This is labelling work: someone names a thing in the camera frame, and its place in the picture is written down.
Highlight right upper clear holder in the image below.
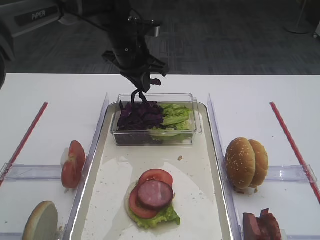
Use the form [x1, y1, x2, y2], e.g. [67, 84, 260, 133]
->
[265, 165, 318, 183]

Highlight front sesame bun top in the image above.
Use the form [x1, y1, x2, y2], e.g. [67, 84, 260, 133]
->
[225, 137, 256, 190]

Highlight right red strip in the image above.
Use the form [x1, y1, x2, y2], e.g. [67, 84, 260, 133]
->
[269, 101, 320, 202]

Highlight clear acrylic divider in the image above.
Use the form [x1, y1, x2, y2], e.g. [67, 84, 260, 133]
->
[62, 94, 110, 240]
[207, 94, 243, 240]

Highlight right lower clear holder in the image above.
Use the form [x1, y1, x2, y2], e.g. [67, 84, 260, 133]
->
[280, 229, 320, 240]

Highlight rear bun top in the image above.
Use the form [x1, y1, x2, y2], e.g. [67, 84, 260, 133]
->
[248, 139, 269, 189]

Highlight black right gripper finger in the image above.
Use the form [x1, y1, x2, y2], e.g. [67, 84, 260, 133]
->
[142, 72, 151, 92]

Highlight upright bun bottom half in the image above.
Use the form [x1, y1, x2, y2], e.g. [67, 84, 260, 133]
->
[22, 201, 58, 240]

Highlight upright sausage slice left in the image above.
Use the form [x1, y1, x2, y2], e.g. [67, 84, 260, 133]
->
[243, 213, 262, 240]

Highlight left lower clear holder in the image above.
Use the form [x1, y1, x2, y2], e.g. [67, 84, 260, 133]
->
[0, 232, 23, 240]

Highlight white stand base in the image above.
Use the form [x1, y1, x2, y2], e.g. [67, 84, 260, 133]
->
[283, 0, 312, 35]

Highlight red strip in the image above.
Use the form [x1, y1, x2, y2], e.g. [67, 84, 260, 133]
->
[0, 102, 49, 186]
[269, 101, 320, 202]

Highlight clear holder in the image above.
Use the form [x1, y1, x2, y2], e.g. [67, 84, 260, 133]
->
[265, 165, 318, 183]
[0, 232, 23, 240]
[0, 163, 62, 181]
[280, 229, 320, 240]

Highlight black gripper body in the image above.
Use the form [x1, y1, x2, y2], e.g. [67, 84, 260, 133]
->
[102, 17, 169, 76]

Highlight upright tomato slice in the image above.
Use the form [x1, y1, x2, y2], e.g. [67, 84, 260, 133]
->
[61, 140, 86, 189]

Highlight clear plastic container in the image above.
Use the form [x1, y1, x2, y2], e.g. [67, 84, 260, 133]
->
[110, 93, 202, 146]

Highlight lettuce leaf on bun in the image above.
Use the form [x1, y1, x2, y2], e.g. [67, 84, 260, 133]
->
[129, 204, 181, 230]

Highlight upper tomato slice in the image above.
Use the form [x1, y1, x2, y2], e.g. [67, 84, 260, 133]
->
[137, 168, 173, 186]

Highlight left upper clear holder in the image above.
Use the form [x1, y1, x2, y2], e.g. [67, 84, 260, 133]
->
[0, 163, 62, 181]

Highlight metal serving tray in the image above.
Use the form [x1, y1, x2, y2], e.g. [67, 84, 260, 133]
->
[80, 103, 230, 240]

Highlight lower tomato slice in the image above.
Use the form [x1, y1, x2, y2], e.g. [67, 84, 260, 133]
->
[129, 186, 159, 219]

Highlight upright sausage slices right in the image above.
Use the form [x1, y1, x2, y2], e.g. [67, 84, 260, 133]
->
[256, 208, 282, 240]

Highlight left red strip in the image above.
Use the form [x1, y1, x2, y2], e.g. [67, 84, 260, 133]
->
[0, 102, 49, 186]

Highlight purple cabbage strips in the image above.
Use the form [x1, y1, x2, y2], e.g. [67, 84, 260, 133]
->
[130, 78, 162, 104]

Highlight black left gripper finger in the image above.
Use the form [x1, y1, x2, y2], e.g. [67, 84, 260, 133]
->
[124, 73, 144, 91]

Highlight right clear acrylic divider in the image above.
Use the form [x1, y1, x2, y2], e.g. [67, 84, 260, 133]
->
[207, 94, 243, 240]

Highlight left clear acrylic divider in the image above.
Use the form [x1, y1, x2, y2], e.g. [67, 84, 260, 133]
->
[62, 94, 110, 240]

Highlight purple cabbage pile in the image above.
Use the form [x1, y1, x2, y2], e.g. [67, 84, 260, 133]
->
[117, 101, 165, 131]

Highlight green lettuce in container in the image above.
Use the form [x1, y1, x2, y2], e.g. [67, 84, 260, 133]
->
[150, 103, 196, 143]

